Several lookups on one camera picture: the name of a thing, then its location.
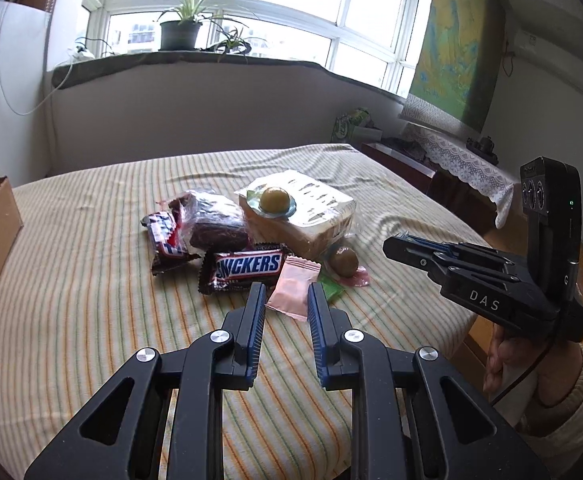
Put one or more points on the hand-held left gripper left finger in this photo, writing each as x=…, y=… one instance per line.
x=255, y=332

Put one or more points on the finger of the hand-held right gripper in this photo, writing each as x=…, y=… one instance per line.
x=424, y=241
x=411, y=255

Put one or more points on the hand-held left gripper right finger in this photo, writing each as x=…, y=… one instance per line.
x=316, y=335

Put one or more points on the green sachet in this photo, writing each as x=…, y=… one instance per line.
x=332, y=287

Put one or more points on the pink sachet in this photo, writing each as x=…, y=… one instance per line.
x=291, y=287

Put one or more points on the brown ball candy pink wrapper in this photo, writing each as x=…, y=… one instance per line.
x=344, y=260

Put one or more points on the brown chocolate bar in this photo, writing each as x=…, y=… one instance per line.
x=164, y=237
x=246, y=265

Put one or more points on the clear sliced bread package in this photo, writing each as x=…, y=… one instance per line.
x=316, y=220

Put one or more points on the dark red cake packet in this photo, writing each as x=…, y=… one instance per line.
x=216, y=225

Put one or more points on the yellow ball candy blue wrapper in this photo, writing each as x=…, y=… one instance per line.
x=275, y=199

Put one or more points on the person's right hand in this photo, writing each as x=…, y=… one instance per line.
x=546, y=360

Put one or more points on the white lace cloth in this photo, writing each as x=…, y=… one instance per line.
x=451, y=157

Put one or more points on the dark ornament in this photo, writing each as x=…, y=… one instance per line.
x=481, y=147

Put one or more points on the green cardboard carton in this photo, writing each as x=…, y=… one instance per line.
x=351, y=122

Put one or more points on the striped bedsheet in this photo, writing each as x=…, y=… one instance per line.
x=96, y=285

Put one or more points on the white air conditioner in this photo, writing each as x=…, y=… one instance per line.
x=551, y=60

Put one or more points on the white framed window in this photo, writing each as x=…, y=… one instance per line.
x=281, y=15

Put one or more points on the grey windowsill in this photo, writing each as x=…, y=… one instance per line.
x=196, y=62

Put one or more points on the small potted plant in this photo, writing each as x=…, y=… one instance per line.
x=231, y=42

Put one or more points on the large potted plant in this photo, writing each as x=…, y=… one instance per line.
x=179, y=35

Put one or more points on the white charger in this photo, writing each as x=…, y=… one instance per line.
x=81, y=52

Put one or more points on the white wardrobe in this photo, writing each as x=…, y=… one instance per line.
x=11, y=110

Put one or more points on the wall map poster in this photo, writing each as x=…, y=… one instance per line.
x=451, y=50

